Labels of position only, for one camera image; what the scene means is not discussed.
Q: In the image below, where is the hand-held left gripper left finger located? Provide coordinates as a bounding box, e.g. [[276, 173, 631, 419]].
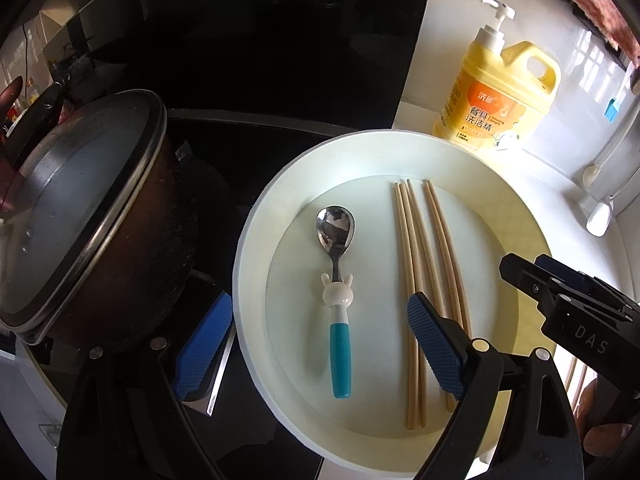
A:
[[55, 292, 234, 480]]

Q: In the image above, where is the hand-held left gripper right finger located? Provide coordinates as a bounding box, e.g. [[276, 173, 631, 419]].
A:
[[406, 292, 583, 480]]

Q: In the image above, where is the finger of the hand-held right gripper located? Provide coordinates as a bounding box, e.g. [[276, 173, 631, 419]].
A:
[[534, 254, 603, 295], [499, 253, 566, 311]]

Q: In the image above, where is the bundle of chopsticks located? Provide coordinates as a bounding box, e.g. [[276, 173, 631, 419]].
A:
[[565, 357, 590, 411]]

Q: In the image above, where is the wooden chopstick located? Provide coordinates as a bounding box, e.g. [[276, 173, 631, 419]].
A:
[[406, 179, 457, 413], [399, 182, 428, 428], [392, 182, 417, 431], [423, 180, 468, 341], [429, 180, 474, 341]]

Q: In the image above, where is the teal bunny handle spoon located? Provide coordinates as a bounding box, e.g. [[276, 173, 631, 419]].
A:
[[315, 205, 356, 400]]

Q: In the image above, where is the large white plate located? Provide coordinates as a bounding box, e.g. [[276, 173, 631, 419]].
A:
[[232, 130, 556, 473]]

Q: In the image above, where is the person's right hand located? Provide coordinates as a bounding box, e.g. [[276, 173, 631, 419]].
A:
[[575, 377, 636, 468]]

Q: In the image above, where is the white dish brush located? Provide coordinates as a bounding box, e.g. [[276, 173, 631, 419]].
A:
[[581, 102, 640, 186]]

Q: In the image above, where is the dark brown cooking pot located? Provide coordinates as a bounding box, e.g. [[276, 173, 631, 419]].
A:
[[30, 125, 211, 356]]

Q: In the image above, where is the blue silicone brush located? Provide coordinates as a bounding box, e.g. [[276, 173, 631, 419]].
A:
[[605, 60, 636, 122]]

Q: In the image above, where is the yellow detergent bottle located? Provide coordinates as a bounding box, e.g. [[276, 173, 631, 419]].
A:
[[432, 0, 561, 152]]

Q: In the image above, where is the black cooktop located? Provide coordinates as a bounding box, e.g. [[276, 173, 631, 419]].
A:
[[15, 107, 346, 480]]

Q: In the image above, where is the dark pot with lid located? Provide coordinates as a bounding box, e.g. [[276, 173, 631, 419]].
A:
[[0, 89, 168, 333]]

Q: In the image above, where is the reddish brown towel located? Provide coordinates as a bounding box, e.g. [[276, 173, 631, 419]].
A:
[[547, 0, 640, 66]]

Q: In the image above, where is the dark red kitchen vessel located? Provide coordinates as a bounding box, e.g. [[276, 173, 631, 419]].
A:
[[0, 76, 31, 126]]

